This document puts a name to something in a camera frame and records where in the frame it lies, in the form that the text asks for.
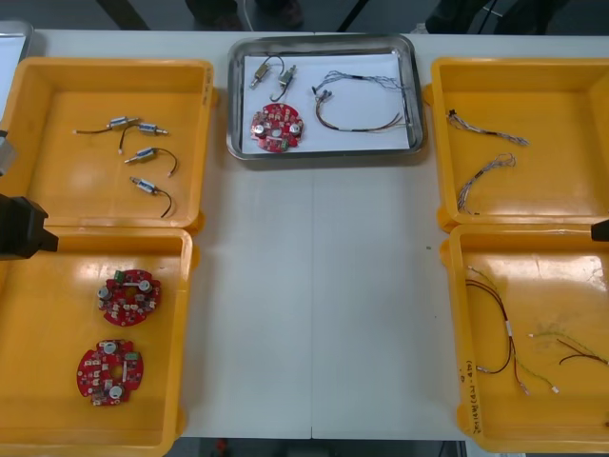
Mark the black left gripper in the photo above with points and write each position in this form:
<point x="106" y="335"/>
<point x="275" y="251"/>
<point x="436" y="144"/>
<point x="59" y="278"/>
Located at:
<point x="21" y="228"/>

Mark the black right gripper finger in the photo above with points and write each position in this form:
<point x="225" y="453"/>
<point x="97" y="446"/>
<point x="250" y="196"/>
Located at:
<point x="602" y="231"/>

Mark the small metal solenoid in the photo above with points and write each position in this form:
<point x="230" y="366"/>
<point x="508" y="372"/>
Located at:
<point x="287" y="77"/>

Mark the yellow-orange plastic bin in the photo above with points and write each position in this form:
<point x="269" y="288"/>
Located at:
<point x="157" y="200"/>
<point x="47" y="333"/>
<point x="547" y="419"/>
<point x="523" y="95"/>

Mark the round red circuit board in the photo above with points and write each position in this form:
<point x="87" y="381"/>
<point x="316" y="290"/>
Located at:
<point x="128" y="297"/>
<point x="109" y="371"/>
<point x="278" y="128"/>

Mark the solenoid with blue label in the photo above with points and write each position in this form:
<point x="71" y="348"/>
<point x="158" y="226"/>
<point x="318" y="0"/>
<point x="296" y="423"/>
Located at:
<point x="149" y="127"/>
<point x="119" y="122"/>
<point x="143" y="185"/>
<point x="143" y="153"/>

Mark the solenoid with orange label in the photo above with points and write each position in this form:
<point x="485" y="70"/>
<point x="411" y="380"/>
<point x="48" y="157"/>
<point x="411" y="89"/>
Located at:
<point x="261" y="73"/>

